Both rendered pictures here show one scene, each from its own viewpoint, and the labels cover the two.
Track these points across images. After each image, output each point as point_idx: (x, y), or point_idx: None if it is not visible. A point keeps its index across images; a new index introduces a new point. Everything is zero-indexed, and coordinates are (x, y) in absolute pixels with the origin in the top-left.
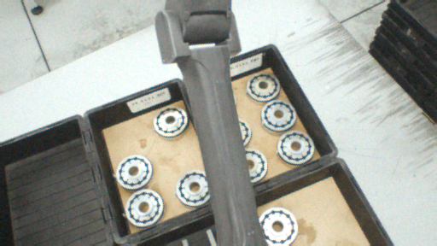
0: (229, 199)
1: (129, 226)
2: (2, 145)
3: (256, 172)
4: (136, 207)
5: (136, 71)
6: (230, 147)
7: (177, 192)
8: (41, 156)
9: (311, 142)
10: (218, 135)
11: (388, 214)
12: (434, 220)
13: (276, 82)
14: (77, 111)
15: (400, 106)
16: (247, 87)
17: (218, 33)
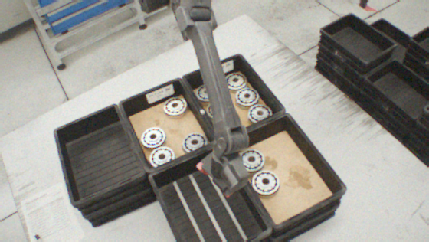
0: (217, 89)
1: None
2: (67, 125)
3: None
4: (156, 157)
5: (147, 86)
6: (216, 66)
7: (184, 146)
8: (89, 136)
9: (269, 109)
10: (209, 60)
11: (327, 157)
12: (356, 158)
13: (243, 77)
14: None
15: (330, 93)
16: None
17: (206, 17)
